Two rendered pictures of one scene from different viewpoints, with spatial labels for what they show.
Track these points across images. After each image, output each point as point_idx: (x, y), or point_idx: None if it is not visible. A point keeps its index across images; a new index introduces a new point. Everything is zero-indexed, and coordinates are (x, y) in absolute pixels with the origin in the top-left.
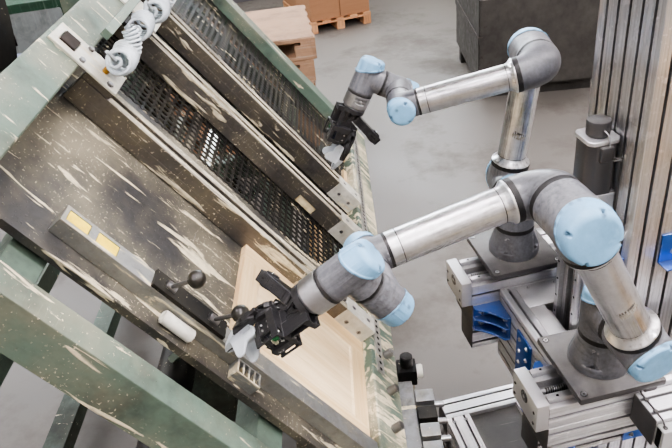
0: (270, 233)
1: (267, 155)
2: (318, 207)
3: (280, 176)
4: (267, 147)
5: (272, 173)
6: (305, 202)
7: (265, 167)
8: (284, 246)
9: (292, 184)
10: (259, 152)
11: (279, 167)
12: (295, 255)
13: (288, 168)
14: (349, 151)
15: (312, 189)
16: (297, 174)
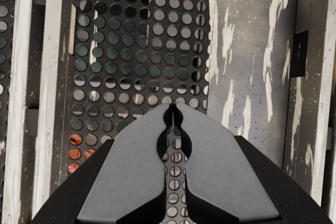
0: (323, 162)
1: (55, 173)
2: None
3: (64, 114)
4: (40, 190)
5: (66, 129)
6: (70, 31)
7: (65, 148)
8: (326, 129)
9: (64, 82)
10: (57, 186)
11: (58, 133)
12: (328, 103)
13: (50, 118)
14: (328, 219)
15: (47, 32)
16: (29, 80)
